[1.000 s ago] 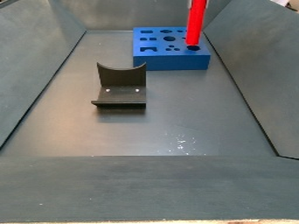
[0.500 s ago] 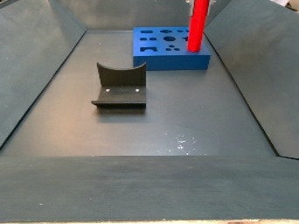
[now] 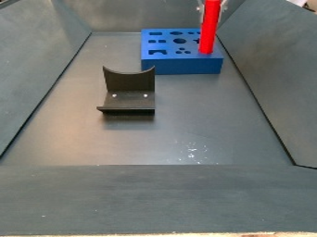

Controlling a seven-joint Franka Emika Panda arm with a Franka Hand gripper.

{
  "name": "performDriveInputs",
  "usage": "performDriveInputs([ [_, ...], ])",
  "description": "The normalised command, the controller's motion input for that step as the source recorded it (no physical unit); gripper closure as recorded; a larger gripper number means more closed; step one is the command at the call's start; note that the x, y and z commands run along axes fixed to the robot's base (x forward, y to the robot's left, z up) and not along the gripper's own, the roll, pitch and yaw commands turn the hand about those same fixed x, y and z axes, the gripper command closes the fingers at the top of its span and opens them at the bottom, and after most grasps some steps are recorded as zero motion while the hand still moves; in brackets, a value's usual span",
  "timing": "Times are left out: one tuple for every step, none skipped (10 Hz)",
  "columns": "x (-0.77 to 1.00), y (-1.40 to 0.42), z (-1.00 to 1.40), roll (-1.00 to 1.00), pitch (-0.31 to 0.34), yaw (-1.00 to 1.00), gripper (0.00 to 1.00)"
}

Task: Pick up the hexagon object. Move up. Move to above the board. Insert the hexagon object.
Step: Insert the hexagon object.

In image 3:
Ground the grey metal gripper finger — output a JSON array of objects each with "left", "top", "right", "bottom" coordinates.
[
  {"left": 221, "top": 0, "right": 229, "bottom": 12},
  {"left": 196, "top": 0, "right": 204, "bottom": 23}
]

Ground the red hexagonal peg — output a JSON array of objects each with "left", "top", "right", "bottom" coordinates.
[{"left": 198, "top": 0, "right": 221, "bottom": 54}]

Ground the blue foam shape board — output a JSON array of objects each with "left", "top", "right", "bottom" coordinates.
[{"left": 142, "top": 28, "right": 225, "bottom": 75}]

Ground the black curved holder stand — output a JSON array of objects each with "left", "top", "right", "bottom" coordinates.
[{"left": 96, "top": 68, "right": 155, "bottom": 113}]

